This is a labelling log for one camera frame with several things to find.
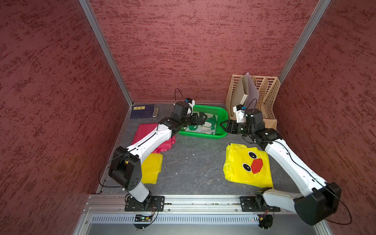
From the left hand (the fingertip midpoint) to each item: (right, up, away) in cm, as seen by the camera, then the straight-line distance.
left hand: (199, 119), depth 82 cm
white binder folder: (+30, +17, +20) cm, 40 cm away
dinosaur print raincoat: (+8, -6, +17) cm, 20 cm away
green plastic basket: (+18, +2, +24) cm, 30 cm away
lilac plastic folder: (+35, +11, +10) cm, 38 cm away
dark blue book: (-45, +6, +32) cm, 55 cm away
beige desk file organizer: (+48, +21, +16) cm, 55 cm away
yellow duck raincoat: (+31, -28, +4) cm, 42 cm away
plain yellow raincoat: (-29, -29, +4) cm, 42 cm away
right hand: (+12, -4, -5) cm, 14 cm away
